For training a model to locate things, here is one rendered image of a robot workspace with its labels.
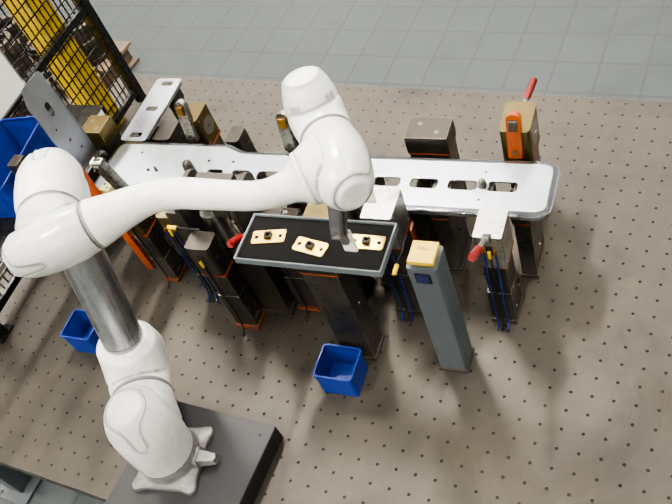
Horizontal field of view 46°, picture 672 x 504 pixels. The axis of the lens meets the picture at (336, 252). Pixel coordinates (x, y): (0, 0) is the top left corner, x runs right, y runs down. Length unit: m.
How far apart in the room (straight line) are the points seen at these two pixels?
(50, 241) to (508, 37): 2.95
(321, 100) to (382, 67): 2.69
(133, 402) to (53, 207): 0.57
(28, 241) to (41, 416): 1.04
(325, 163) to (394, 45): 2.92
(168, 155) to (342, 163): 1.24
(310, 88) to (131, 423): 0.91
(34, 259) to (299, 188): 0.52
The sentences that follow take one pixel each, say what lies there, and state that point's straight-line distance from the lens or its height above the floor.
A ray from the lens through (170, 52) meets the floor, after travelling 4.87.
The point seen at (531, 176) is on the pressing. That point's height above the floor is 1.00.
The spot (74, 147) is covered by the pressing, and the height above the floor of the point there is 1.08.
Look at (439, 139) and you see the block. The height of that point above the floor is 1.03.
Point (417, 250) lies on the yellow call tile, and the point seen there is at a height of 1.16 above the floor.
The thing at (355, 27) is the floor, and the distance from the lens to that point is 4.44.
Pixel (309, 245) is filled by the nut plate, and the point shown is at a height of 1.17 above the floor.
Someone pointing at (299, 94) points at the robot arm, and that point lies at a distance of 1.43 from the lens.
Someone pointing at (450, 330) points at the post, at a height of 0.90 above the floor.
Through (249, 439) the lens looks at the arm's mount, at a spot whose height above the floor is 0.76.
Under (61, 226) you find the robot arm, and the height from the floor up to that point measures 1.57.
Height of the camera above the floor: 2.50
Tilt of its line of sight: 48 degrees down
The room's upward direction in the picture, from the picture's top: 24 degrees counter-clockwise
